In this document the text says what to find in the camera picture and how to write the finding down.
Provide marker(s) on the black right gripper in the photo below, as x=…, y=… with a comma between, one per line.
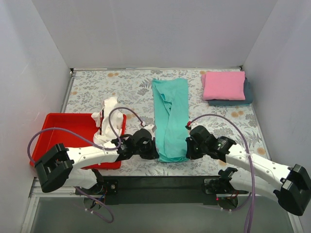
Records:
x=190, y=149

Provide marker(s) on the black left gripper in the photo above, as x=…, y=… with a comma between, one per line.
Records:
x=150, y=150

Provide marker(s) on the teal t shirt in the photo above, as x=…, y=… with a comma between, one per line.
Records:
x=171, y=113

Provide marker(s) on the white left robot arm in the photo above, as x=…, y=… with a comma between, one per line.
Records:
x=61, y=166

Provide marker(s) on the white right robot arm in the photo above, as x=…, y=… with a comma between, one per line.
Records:
x=289, y=186

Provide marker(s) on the white t shirt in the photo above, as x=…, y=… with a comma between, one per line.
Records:
x=105, y=123

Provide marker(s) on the folded pink t shirt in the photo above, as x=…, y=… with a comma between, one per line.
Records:
x=223, y=85

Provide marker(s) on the red plastic tray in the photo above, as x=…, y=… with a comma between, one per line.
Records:
x=80, y=123

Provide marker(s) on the folded dark blue t shirt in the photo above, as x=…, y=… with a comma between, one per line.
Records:
x=247, y=93

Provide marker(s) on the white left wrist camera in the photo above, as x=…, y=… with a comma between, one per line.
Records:
x=151, y=128

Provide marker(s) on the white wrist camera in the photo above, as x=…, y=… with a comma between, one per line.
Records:
x=189, y=125
x=151, y=128

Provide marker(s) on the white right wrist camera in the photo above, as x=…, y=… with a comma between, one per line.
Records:
x=189, y=125

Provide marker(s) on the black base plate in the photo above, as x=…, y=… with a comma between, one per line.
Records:
x=158, y=189

